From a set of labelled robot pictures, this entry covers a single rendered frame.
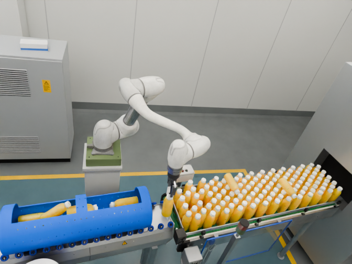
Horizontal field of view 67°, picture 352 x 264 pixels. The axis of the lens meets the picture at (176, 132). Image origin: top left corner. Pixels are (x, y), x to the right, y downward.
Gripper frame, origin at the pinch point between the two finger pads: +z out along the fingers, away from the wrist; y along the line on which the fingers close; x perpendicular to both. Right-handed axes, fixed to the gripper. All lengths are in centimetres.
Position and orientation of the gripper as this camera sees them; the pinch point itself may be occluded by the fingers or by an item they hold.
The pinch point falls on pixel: (169, 193)
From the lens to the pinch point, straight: 171.1
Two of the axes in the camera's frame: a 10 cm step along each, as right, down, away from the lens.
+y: 2.4, 6.1, -7.6
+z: -1.4, 7.9, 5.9
